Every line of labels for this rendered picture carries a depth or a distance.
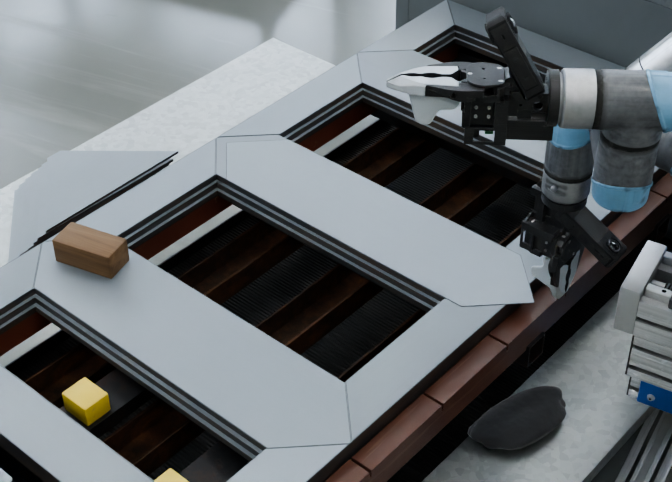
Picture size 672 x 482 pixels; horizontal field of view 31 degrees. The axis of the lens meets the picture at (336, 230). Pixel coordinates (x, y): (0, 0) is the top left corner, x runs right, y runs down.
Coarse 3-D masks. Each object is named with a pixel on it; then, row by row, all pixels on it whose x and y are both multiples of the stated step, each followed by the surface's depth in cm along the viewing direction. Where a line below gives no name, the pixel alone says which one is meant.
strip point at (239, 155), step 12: (228, 144) 246; (240, 144) 246; (252, 144) 246; (264, 144) 246; (276, 144) 246; (228, 156) 243; (240, 156) 243; (252, 156) 243; (228, 168) 240; (240, 168) 240
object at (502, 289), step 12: (516, 264) 216; (504, 276) 213; (516, 276) 213; (492, 288) 211; (504, 288) 211; (516, 288) 211; (468, 300) 209; (480, 300) 209; (492, 300) 209; (504, 300) 209
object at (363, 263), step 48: (432, 48) 279; (480, 48) 280; (384, 96) 262; (192, 192) 235; (240, 192) 236; (144, 240) 228; (336, 240) 222; (384, 288) 217; (96, 336) 204; (480, 336) 205; (144, 384) 198; (240, 432) 187; (48, 480) 182
